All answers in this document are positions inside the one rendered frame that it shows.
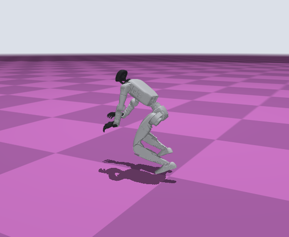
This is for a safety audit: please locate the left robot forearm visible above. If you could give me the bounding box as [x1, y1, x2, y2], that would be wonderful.
[113, 104, 123, 127]

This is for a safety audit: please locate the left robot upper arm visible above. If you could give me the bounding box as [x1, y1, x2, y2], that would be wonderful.
[117, 83, 131, 112]

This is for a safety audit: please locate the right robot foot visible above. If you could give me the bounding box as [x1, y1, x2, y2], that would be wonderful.
[157, 148, 173, 156]

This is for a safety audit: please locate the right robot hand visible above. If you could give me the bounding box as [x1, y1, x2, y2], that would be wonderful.
[107, 112, 124, 119]

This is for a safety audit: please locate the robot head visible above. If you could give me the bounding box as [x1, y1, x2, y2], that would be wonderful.
[116, 70, 130, 84]

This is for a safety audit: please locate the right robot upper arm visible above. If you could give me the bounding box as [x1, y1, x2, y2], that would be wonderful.
[130, 98, 139, 106]

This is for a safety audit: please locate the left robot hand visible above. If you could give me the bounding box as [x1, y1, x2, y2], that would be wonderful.
[103, 121, 117, 132]

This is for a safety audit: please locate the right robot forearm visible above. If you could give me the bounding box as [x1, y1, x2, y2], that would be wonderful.
[121, 102, 134, 119]

